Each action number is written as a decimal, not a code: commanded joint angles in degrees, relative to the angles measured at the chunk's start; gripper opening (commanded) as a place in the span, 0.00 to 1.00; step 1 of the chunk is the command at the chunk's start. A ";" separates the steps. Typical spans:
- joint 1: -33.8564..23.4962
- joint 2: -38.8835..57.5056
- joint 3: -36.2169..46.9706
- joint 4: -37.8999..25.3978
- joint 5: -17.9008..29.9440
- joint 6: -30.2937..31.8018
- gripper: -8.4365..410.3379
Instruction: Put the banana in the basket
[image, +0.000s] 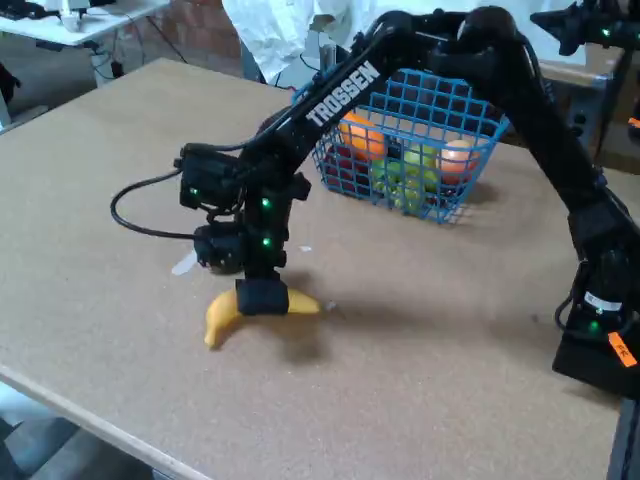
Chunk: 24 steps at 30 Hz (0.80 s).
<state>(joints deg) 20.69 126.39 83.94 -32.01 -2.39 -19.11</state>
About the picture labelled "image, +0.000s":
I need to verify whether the yellow toy banana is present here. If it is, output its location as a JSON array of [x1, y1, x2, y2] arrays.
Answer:
[[203, 287, 322, 350]]

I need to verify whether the long white tape strip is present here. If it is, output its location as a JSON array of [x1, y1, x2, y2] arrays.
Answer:
[[171, 249, 199, 277]]

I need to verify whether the dark red toy pomegranate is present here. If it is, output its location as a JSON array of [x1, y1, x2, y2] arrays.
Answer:
[[323, 144, 372, 197]]

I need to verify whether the orange toy fruit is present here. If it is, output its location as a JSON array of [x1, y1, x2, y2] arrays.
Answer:
[[338, 111, 390, 162]]

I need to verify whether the green toy grapes bunch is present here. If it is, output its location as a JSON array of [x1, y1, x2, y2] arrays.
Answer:
[[369, 144, 442, 212]]

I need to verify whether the red orange toy peach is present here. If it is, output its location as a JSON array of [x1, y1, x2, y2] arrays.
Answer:
[[436, 139, 482, 186]]

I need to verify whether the white crumpled sheet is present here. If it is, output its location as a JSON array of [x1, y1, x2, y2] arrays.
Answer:
[[221, 0, 581, 87]]

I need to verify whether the white desk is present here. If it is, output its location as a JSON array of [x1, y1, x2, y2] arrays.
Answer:
[[0, 0, 172, 50]]

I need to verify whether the white object on desk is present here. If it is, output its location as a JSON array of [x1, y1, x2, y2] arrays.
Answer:
[[58, 0, 94, 32]]

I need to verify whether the grey metal outlet box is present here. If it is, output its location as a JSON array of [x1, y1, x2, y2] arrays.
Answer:
[[567, 74, 617, 164]]

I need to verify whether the wooden workbench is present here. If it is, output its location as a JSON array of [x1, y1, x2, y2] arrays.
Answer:
[[537, 57, 632, 162]]

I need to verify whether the looped black camera cable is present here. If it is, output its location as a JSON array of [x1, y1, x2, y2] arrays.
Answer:
[[110, 167, 201, 240]]

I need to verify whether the blue wire basket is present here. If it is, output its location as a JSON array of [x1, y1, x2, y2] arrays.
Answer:
[[292, 67, 512, 225]]

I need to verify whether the black base power cable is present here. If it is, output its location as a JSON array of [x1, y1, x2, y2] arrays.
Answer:
[[553, 295, 579, 332]]

